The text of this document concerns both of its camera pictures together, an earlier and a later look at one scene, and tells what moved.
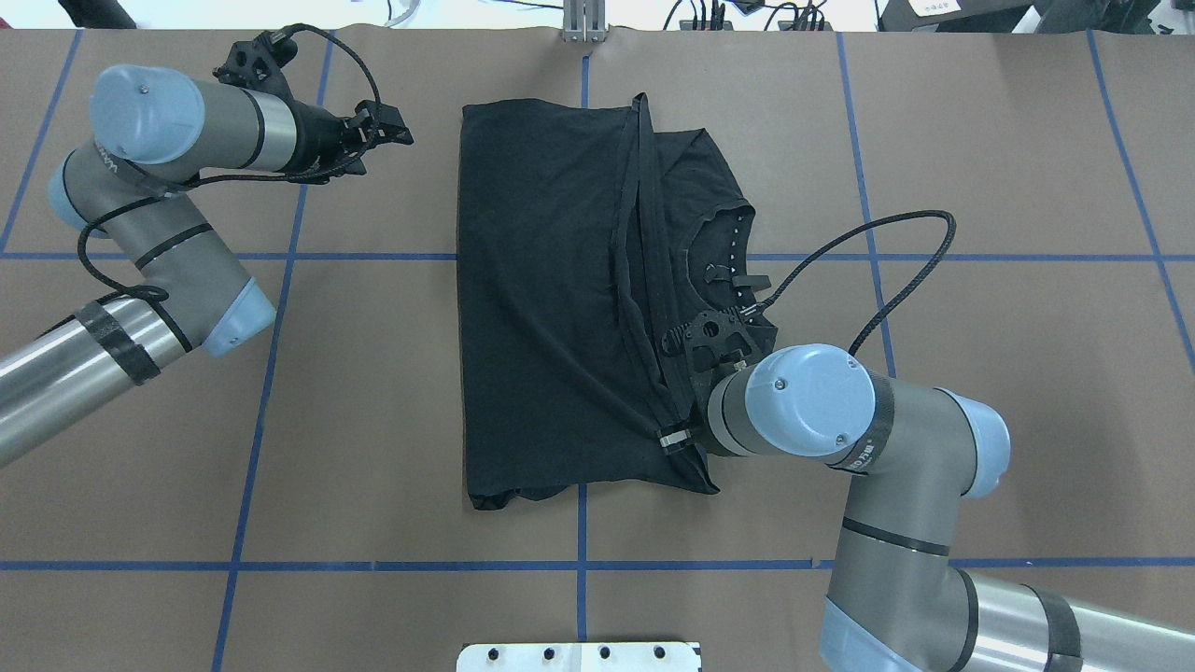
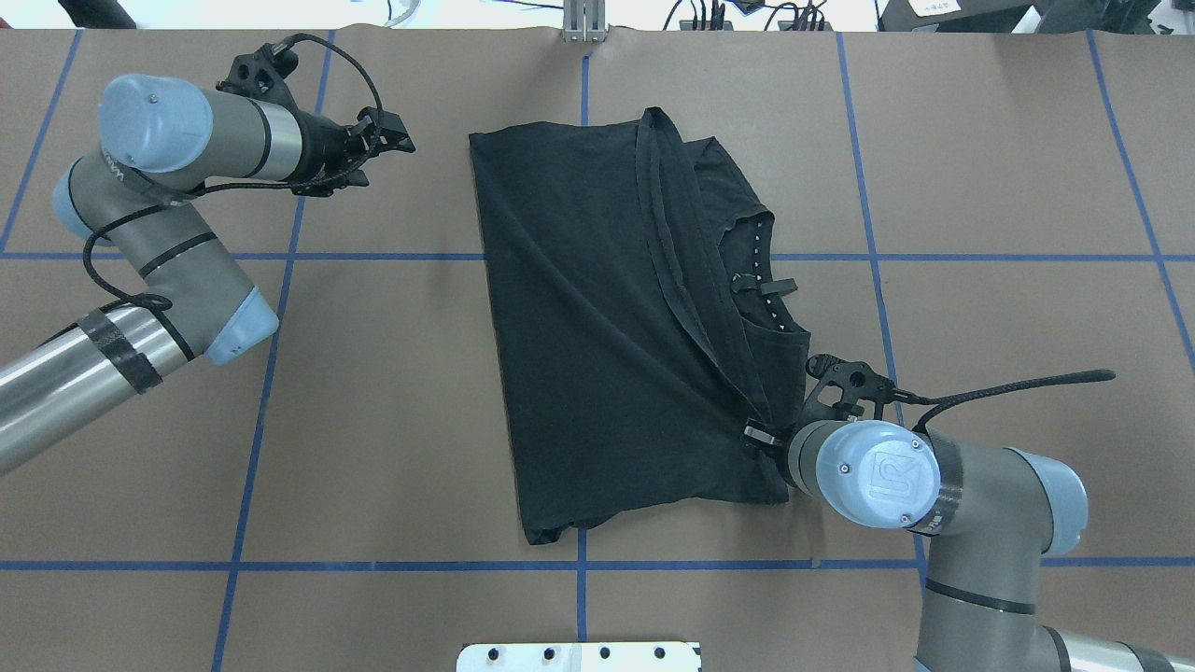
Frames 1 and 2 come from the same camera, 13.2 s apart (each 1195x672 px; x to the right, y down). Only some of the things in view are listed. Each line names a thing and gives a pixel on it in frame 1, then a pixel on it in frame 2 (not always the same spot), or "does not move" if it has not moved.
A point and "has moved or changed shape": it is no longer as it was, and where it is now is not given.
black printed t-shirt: x=583 y=240 has moved or changed shape
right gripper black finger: x=674 y=439 to x=759 y=431
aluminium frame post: x=584 y=21 does not move
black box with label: x=954 y=16 does not move
